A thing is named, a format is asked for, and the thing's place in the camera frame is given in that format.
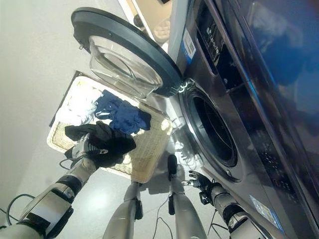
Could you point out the pale rectangular info sticker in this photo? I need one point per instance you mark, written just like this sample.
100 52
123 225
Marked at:
265 212

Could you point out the white wicker laundry basket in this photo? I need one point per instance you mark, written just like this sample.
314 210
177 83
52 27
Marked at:
149 144

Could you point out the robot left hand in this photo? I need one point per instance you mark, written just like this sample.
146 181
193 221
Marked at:
83 147

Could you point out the round washing machine door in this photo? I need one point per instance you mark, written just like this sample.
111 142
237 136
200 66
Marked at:
139 44

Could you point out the dark grey front-load washing machine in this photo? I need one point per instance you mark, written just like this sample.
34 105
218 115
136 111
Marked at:
249 124

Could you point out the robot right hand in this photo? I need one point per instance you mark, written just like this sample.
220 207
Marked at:
200 180

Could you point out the white garment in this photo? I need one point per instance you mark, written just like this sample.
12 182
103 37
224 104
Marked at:
74 104

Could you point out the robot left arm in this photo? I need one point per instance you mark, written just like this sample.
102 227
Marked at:
49 201

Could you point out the robot left leg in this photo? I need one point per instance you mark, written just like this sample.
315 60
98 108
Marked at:
122 214

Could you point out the blue garment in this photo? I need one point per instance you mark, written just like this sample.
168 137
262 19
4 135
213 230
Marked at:
124 117

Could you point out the detergent drawer front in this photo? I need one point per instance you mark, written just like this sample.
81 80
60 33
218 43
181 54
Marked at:
208 52

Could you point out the black garment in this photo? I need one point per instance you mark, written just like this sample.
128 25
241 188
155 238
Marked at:
112 147

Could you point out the beige woven basket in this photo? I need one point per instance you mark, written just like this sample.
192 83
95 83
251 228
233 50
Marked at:
163 30

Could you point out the blue white energy label sticker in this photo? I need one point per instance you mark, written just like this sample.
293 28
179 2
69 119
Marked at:
189 46

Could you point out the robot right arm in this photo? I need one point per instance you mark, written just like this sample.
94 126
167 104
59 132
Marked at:
231 211

